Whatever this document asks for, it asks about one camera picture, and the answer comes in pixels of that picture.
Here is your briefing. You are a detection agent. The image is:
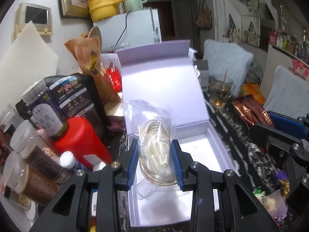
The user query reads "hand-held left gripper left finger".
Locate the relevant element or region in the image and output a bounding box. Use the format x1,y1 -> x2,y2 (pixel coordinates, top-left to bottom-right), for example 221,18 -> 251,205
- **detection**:
30,139 -> 140,232

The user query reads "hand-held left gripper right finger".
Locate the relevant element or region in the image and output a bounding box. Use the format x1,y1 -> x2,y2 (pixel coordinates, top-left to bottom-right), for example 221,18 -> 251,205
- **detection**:
170,140 -> 280,232

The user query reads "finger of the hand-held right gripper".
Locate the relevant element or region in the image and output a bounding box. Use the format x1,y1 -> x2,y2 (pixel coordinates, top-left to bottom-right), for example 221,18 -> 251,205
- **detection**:
249,123 -> 309,170
267,111 -> 309,139

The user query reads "purple foil candy packet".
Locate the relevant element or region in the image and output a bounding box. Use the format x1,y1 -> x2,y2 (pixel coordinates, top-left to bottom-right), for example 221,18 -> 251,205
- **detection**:
275,170 -> 290,195

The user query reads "clear bag of white cord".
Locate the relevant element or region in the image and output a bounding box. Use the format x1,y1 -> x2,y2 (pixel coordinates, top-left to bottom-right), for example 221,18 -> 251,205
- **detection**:
123,99 -> 186,201

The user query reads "green candy packet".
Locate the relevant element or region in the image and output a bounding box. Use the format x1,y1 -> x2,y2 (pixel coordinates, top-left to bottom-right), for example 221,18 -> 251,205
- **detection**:
252,186 -> 266,200

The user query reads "lavender gift box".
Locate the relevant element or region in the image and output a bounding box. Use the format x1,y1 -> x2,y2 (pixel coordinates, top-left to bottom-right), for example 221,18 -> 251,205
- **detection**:
116,40 -> 242,228

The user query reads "brown foil snack packet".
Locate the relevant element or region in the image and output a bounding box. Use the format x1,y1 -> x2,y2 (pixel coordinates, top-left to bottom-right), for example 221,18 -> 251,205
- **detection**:
232,94 -> 263,126
253,106 -> 274,128

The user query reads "pale crumpled plastic wrapper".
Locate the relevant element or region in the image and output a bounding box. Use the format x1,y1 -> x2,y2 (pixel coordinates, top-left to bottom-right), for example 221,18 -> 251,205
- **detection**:
263,190 -> 289,223

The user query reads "light blue quilted chair cover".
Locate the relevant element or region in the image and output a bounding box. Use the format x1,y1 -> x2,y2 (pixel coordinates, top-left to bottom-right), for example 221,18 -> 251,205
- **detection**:
263,65 -> 309,121
203,39 -> 254,97

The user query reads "orange plastic bag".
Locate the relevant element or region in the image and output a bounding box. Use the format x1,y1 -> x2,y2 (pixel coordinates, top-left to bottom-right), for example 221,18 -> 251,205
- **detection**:
241,82 -> 266,104

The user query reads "red plastic bottle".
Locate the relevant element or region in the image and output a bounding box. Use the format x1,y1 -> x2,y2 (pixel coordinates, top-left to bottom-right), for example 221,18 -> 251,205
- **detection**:
53,116 -> 113,171

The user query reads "pink red cloth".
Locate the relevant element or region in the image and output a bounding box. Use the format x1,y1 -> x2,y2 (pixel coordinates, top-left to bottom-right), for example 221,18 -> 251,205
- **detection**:
292,59 -> 309,79

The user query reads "glass mug of tea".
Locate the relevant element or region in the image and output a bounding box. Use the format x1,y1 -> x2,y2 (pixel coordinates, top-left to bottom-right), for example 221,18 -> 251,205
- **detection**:
208,74 -> 234,109

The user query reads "small white-capped blue bottle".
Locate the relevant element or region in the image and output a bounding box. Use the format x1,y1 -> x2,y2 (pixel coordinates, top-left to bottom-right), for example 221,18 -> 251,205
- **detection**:
59,151 -> 90,174

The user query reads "white counter cabinet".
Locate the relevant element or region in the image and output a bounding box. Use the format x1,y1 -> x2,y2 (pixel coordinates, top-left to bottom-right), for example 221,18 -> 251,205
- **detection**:
261,45 -> 309,97

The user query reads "row of bottles on shelf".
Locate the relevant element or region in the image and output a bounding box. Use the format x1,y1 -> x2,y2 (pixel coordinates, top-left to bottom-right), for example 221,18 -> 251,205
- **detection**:
269,28 -> 309,61

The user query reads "black printed package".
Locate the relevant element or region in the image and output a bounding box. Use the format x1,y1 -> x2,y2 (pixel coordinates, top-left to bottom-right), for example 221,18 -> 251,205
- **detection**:
16,74 -> 109,138

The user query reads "red plastic bag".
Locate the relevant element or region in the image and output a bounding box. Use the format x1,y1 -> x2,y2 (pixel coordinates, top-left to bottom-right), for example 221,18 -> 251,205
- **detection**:
105,63 -> 122,93

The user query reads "pale hanging tote bag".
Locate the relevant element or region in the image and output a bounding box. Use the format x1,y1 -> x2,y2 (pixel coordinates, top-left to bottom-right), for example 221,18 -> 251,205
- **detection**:
222,14 -> 242,43
243,22 -> 261,47

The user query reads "clear jar with dark label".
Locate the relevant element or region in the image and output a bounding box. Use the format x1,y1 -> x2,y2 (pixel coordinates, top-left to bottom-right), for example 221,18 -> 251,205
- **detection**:
10,120 -> 73,184

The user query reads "grey-capped jar with purple label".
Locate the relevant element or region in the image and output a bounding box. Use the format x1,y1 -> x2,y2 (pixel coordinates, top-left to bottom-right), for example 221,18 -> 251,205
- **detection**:
22,78 -> 68,137

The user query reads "clear jar of brown powder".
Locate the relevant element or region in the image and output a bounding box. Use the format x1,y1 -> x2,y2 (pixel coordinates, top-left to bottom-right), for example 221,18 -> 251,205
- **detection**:
2,152 -> 61,207

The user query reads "brown paper bag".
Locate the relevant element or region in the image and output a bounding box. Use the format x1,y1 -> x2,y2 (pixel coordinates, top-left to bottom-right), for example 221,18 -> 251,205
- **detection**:
64,37 -> 121,104

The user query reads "clear empty jar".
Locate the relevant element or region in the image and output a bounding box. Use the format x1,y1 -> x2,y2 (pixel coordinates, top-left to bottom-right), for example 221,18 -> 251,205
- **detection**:
0,104 -> 25,150

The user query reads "brown patterned hanging bag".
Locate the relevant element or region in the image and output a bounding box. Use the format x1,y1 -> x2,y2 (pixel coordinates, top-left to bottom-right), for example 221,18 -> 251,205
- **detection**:
196,0 -> 213,31

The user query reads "round woven straw fan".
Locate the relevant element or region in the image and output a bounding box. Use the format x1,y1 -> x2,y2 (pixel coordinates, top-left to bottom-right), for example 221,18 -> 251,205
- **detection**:
88,26 -> 103,51

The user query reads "white small fridge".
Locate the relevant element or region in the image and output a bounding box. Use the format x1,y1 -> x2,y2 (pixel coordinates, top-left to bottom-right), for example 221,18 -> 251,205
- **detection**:
93,8 -> 162,51

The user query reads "white foam board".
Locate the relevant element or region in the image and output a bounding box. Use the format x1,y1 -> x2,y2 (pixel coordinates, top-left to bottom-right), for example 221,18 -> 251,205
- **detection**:
0,20 -> 59,102

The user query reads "dark brown door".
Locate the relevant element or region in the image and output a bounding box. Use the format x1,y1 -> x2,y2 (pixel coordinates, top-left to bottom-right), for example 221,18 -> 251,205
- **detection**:
145,1 -> 175,38

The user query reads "yellow enamel pot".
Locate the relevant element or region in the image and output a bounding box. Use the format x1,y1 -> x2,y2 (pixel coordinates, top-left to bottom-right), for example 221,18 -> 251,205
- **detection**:
87,0 -> 133,22

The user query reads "metal star wall ornament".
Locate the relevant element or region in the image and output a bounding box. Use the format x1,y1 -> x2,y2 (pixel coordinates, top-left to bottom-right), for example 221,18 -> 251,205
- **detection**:
241,0 -> 263,12

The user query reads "black power cable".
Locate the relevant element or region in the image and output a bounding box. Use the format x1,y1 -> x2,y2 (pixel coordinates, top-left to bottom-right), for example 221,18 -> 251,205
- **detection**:
116,11 -> 132,45

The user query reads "beige wall intercom panel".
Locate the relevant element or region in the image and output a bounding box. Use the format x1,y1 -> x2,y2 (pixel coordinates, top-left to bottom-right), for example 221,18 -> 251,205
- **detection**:
14,2 -> 53,38

